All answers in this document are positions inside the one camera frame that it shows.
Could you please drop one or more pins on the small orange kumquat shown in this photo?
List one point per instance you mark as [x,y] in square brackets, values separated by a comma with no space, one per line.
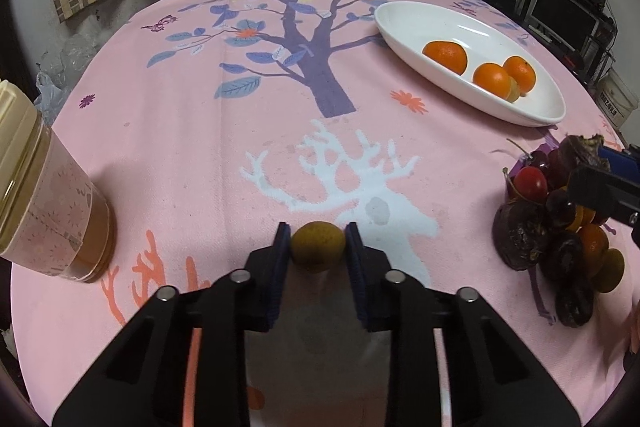
[581,217]

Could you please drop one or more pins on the pink tree print tablecloth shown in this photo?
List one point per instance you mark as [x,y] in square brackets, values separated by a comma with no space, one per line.
[200,132]

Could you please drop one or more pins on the dark red cherry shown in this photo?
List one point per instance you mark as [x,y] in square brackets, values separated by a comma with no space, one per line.
[542,158]
[560,208]

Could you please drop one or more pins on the cardboard box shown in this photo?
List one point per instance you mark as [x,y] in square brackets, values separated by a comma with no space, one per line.
[619,99]

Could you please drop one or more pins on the yellow-brown longan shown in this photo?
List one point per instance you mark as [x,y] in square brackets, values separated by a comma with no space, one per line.
[317,248]
[514,93]

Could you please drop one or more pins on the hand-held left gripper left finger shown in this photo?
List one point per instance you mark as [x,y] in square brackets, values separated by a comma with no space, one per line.
[278,257]

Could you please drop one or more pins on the clear plastic bags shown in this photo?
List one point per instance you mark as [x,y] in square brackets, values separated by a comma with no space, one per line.
[70,57]

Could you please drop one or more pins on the wrinkled dark purple passion fruit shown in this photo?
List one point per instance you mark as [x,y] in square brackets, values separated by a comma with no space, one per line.
[575,302]
[580,151]
[522,232]
[565,259]

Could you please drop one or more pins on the white oval plate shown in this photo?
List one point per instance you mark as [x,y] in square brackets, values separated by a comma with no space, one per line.
[425,23]

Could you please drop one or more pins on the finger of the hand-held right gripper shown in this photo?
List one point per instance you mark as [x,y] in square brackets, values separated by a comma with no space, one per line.
[600,192]
[622,161]

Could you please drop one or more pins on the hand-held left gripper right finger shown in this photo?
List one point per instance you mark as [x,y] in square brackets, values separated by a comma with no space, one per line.
[356,262]

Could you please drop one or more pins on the black computer monitor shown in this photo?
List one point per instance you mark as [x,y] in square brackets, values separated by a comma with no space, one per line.
[565,14]

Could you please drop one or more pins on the orange tangerine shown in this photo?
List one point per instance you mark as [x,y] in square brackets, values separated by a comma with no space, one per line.
[445,57]
[521,72]
[491,79]
[594,243]

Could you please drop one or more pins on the clear jar with cream lid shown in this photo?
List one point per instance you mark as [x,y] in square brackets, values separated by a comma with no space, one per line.
[55,217]

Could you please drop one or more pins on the bright red cherry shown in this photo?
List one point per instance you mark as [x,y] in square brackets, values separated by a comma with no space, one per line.
[530,184]

